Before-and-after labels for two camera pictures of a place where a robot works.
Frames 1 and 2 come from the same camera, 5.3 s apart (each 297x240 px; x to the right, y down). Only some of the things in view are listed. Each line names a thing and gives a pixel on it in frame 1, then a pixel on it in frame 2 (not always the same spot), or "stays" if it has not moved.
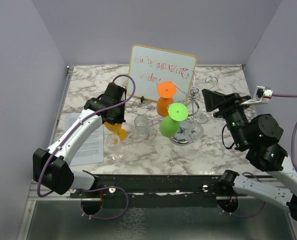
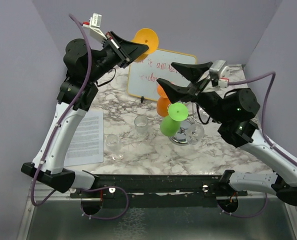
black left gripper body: (119, 115) -> (105, 60)
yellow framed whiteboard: (150, 66) stays
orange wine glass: (166, 90) stays
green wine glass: (169, 125) stays
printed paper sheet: (88, 147) stays
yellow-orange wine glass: (117, 129) -> (147, 36)
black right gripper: (223, 102) -> (175, 93)
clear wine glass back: (141, 123) stays
